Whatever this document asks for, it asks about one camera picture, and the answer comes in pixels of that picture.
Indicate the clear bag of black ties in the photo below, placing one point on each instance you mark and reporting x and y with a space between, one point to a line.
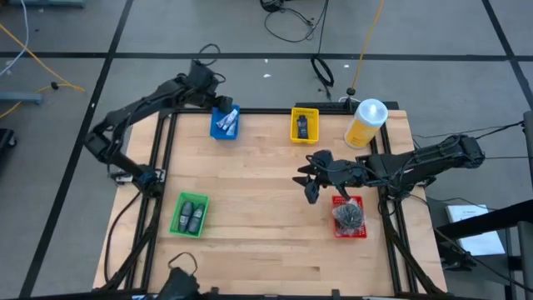
350 213
340 228

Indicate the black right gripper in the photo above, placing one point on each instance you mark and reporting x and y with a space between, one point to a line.
341 175

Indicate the blue plastic basket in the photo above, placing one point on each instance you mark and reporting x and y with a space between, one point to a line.
216 134

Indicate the small white red toothpaste tube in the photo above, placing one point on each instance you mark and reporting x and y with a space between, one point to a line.
232 129

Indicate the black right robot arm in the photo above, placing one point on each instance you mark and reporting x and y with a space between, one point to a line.
437 156

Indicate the black metal stand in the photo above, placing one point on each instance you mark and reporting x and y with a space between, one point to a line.
479 221

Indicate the red plastic basket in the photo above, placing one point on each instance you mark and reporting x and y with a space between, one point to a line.
362 234

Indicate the white canister with yellow label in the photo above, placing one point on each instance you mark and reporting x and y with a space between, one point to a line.
364 125

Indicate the dark blue tube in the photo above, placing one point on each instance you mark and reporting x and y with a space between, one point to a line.
302 127

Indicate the black table-level camera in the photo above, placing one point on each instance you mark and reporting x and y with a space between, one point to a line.
179 287

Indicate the white flat box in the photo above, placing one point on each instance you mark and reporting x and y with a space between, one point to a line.
474 229

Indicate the white Crest toothpaste tube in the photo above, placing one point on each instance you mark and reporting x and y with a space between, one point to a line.
230 118

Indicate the green plastic basket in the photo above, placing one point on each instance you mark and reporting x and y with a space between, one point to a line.
174 227

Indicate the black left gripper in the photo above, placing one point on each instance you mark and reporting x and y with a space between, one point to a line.
218 102

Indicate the black aluminium table frame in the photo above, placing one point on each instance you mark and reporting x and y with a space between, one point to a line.
266 111

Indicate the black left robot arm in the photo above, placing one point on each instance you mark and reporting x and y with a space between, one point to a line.
125 112

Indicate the small white labelled tube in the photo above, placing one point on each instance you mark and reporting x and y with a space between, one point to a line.
220 123

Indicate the grey deodorant bottle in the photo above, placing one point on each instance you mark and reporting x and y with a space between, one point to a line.
196 218
185 216

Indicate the grey floor bar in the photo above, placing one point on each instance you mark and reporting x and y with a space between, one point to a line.
21 98

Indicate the yellow plastic basket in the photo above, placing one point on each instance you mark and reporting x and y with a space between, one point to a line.
293 139

